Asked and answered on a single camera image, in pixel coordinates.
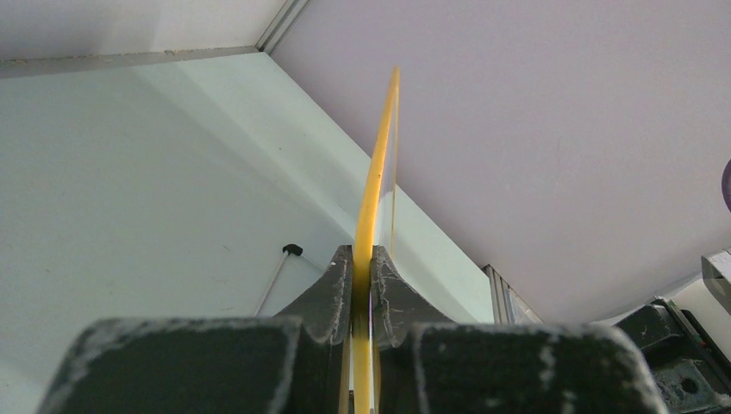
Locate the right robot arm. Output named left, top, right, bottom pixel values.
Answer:
left=615, top=297, right=730, bottom=413

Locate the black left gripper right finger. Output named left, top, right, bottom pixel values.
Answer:
left=371, top=247, right=667, bottom=413

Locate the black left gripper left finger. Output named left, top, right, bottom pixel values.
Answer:
left=38, top=245, right=353, bottom=413

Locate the black whiteboard foot right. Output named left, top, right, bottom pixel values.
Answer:
left=282, top=243, right=303, bottom=256

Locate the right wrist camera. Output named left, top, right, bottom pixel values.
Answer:
left=701, top=248, right=730, bottom=313

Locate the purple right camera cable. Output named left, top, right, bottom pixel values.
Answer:
left=720, top=159, right=731, bottom=215

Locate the yellow framed whiteboard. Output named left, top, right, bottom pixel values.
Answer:
left=251, top=66, right=401, bottom=414

